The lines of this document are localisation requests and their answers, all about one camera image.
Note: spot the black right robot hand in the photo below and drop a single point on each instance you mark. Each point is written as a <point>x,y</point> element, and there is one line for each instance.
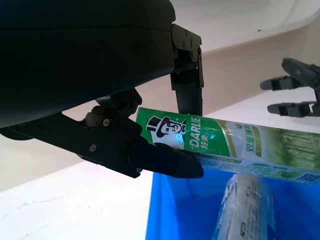
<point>300,72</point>

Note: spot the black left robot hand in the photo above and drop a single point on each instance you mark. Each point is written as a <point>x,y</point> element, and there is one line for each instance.
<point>75,62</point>

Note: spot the green toothpaste box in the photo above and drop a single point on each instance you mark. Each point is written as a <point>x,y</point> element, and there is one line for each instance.
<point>237,147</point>

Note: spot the silver roll with purple end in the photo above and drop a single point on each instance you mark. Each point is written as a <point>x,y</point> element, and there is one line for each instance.
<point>247,210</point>

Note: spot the blue plastic tray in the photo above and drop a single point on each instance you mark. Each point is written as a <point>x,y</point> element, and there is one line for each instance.
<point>185,210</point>

